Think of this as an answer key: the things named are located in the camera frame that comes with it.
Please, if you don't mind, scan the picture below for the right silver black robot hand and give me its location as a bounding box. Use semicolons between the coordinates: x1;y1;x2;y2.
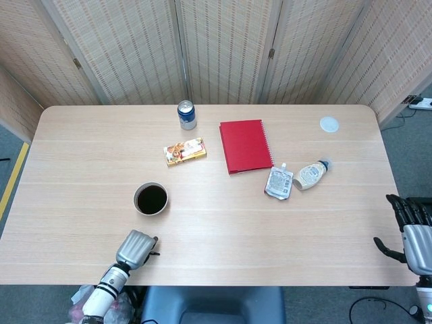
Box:
373;194;432;276

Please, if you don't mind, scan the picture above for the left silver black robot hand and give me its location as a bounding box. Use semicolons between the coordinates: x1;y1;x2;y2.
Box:
115;229;160;271

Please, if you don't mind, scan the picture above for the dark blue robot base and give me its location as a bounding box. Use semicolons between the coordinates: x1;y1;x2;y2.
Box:
140;286;287;324

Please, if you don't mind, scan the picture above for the white bowl of coffee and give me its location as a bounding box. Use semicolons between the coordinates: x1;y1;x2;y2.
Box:
132;182;169;217

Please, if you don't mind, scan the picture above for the pink white plastic bag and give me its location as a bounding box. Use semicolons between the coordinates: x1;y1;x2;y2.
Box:
69;285;136;324

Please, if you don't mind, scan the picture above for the yellow curry roux box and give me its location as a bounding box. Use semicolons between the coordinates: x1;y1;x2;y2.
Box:
163;136;208;168

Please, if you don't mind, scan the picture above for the mayonnaise squeeze bottle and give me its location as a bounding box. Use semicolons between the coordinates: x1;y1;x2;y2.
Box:
292;158;333;192

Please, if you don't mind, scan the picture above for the blue silver drink can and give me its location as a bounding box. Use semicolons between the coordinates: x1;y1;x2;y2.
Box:
177;99;198;131

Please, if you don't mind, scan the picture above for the white power strip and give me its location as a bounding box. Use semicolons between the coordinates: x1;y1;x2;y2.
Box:
408;97;432;111

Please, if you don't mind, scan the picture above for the red spiral notebook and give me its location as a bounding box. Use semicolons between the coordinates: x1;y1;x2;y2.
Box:
218;119;275;176

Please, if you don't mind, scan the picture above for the white round table grommet cap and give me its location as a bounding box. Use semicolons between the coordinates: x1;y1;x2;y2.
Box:
319;116;340;133

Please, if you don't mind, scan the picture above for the silver spouted food pouch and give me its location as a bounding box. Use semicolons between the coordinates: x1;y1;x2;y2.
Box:
263;163;294;202

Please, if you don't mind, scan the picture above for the woven bamboo folding screen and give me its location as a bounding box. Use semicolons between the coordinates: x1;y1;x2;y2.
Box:
0;0;432;144

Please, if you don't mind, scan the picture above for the black floor cable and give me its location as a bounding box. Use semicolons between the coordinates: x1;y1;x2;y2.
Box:
349;296;423;324

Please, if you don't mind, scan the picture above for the thin black power cord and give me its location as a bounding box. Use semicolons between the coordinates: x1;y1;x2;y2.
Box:
381;109;416;131

